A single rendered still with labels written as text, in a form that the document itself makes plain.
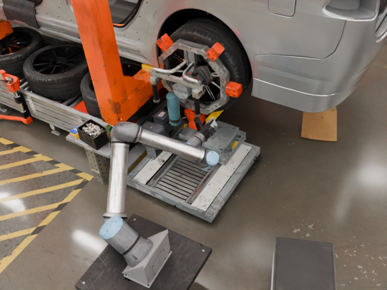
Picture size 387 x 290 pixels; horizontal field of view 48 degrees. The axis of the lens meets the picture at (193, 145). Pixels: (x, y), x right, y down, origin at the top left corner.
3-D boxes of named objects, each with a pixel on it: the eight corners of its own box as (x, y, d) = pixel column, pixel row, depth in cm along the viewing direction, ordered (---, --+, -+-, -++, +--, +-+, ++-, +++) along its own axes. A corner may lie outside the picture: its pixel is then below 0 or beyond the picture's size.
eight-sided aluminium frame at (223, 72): (230, 116, 317) (230, 50, 280) (226, 121, 313) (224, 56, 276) (168, 96, 340) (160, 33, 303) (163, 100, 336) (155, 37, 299)
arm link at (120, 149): (102, 245, 256) (111, 120, 265) (98, 242, 272) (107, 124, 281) (128, 245, 261) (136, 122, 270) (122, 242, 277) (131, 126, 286)
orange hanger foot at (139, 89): (170, 80, 365) (165, 44, 341) (132, 116, 333) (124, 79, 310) (154, 76, 372) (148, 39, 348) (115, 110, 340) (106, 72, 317)
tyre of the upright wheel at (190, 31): (217, 108, 356) (272, 71, 304) (203, 125, 342) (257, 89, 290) (163, 46, 346) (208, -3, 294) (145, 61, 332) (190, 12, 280)
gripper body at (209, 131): (210, 133, 307) (201, 144, 299) (202, 124, 305) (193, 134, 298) (216, 130, 301) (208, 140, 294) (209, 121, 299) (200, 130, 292)
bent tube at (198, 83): (214, 71, 290) (213, 57, 282) (199, 86, 278) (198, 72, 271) (192, 64, 297) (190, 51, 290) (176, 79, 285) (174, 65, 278)
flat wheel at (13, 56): (14, 41, 483) (6, 22, 467) (60, 52, 459) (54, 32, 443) (-32, 72, 441) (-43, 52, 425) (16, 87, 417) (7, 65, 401)
